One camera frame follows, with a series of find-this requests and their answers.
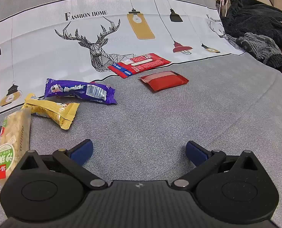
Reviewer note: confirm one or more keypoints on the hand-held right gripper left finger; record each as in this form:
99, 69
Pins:
82, 152

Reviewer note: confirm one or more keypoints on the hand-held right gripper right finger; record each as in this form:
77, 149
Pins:
197, 152

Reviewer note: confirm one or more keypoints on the purple candy bar packet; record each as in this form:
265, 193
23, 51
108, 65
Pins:
67, 89

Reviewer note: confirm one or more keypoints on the clear cracker packet green label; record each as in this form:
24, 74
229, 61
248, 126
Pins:
15, 133

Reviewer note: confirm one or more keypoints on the red and blue snack packet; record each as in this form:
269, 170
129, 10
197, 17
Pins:
141, 64

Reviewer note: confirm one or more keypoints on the grey printed bed sheet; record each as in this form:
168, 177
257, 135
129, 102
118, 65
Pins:
155, 123

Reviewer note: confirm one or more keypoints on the yellow snack packet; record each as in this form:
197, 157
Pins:
48, 110

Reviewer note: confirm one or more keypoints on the small red snack packet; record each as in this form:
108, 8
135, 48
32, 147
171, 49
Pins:
163, 80

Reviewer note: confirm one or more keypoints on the grey fleece cloth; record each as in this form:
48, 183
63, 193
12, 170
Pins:
260, 45

